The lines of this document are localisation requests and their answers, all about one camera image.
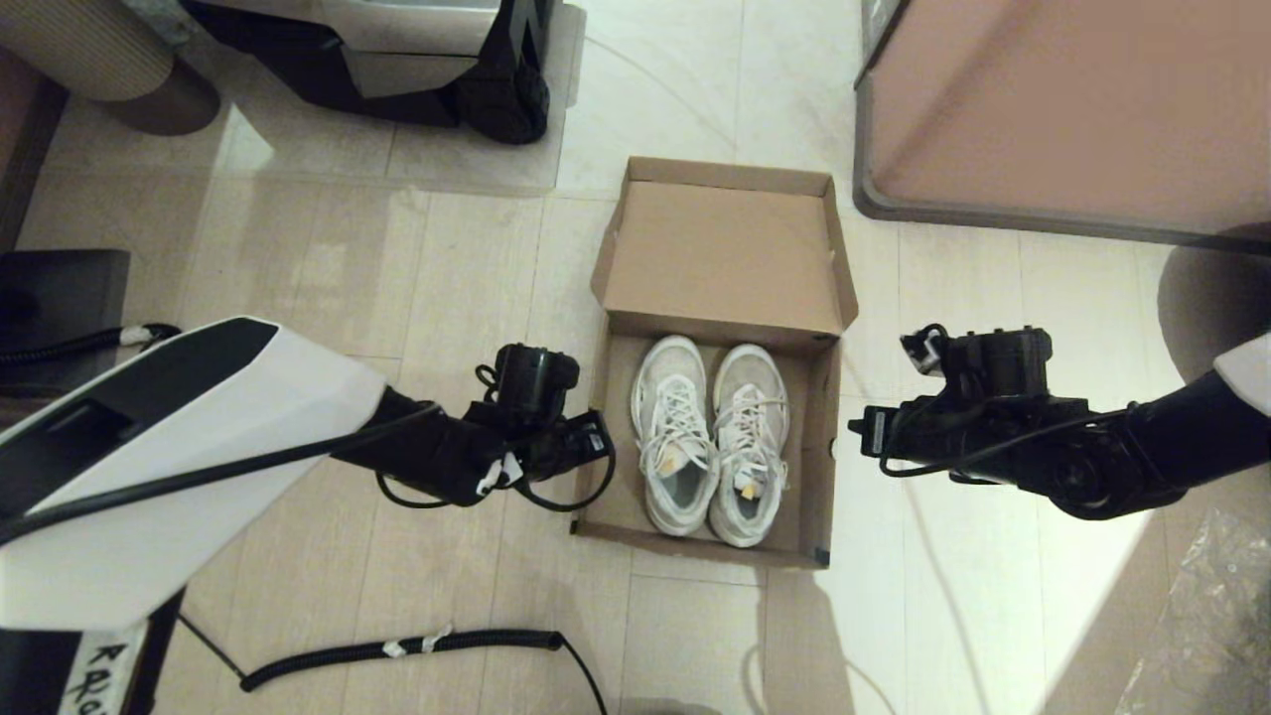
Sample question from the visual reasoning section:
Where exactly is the black corrugated conduit with plug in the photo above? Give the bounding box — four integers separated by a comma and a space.
0, 324, 183, 366

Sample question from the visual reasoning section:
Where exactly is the cardboard shoe box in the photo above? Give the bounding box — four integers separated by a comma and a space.
571, 156, 860, 570

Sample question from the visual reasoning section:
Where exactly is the dark brown wooden furniture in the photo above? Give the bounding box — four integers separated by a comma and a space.
0, 50, 71, 249

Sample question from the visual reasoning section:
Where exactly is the long black corrugated conduit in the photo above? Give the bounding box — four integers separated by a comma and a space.
240, 630, 609, 715

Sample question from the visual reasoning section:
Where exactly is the clear crinkled plastic sheet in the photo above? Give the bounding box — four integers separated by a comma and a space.
1112, 506, 1271, 715

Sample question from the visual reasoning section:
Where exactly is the beige ribbed cylinder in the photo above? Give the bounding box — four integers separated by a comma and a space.
0, 0, 221, 137

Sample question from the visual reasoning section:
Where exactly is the thin black wire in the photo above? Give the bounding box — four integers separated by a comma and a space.
179, 616, 249, 684

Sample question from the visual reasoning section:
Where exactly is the pink cabinet with grey frame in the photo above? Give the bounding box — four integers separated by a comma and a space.
854, 0, 1271, 249

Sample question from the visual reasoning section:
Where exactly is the grey crumpled bag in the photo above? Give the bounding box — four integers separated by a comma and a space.
121, 0, 198, 49

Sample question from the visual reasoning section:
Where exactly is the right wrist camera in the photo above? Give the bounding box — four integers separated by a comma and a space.
901, 325, 949, 376

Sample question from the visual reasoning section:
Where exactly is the black and silver mobile robot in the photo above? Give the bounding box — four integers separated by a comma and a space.
179, 0, 565, 147

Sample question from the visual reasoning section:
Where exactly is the white lace-up sneaker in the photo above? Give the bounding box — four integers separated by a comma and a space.
708, 344, 791, 549
631, 335, 721, 538

